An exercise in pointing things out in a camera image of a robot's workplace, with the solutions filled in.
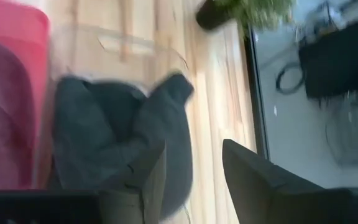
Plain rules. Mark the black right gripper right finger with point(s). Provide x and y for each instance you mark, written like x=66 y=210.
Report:
x=266 y=193

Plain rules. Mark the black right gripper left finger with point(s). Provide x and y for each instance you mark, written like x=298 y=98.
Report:
x=132 y=199

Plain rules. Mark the dark grey cap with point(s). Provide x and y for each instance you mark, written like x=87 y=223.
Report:
x=89 y=133

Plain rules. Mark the black box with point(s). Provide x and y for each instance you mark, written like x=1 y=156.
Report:
x=337 y=62

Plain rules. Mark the clear plastic bin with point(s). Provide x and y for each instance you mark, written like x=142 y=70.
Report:
x=120 y=35

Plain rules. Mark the green potted plant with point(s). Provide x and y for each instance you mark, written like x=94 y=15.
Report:
x=253 y=12

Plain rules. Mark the pink translucent plastic bin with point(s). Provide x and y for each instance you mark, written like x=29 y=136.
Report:
x=26 y=28

